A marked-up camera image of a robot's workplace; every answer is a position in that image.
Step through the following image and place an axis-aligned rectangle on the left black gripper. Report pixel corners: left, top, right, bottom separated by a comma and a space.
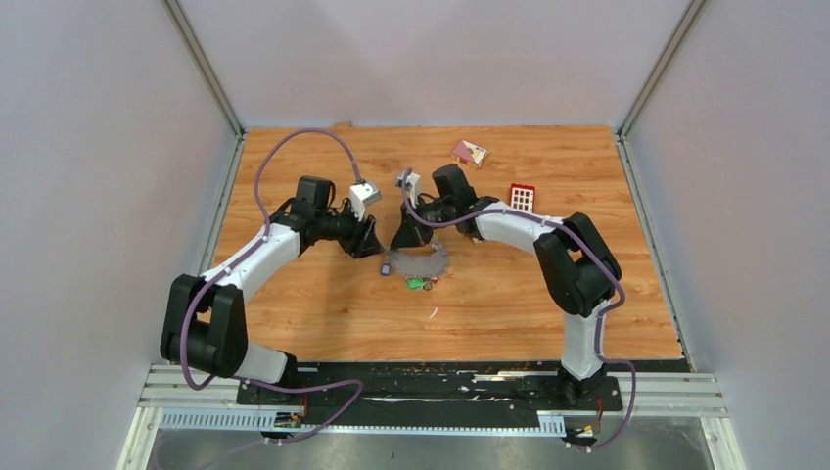
316, 200, 386, 260

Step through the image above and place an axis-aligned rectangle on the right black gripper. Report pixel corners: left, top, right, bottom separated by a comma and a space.
392, 194, 456, 248

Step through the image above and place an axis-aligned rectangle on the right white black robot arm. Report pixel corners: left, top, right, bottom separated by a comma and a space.
392, 164, 624, 409

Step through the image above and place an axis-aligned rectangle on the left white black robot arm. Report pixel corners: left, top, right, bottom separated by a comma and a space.
160, 176, 384, 404

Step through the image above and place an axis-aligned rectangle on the pink picture block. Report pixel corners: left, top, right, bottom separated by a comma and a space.
450, 139, 489, 168

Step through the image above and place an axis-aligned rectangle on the red white window brick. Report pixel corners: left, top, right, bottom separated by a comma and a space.
509, 183, 535, 212

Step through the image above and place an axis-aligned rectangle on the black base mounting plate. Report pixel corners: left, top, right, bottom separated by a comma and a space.
236, 360, 623, 428

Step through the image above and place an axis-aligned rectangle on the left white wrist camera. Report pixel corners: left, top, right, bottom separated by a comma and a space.
348, 181, 382, 221

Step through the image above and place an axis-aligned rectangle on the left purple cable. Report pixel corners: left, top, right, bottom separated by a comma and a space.
179, 127, 366, 446

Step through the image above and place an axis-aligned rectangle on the purple cable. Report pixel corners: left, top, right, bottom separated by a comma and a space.
179, 127, 366, 446
400, 169, 638, 452

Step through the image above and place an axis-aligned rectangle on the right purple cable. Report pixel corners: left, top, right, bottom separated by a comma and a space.
400, 169, 638, 452

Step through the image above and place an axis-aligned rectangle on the slotted cable duct rail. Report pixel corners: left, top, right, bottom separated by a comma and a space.
159, 409, 567, 437

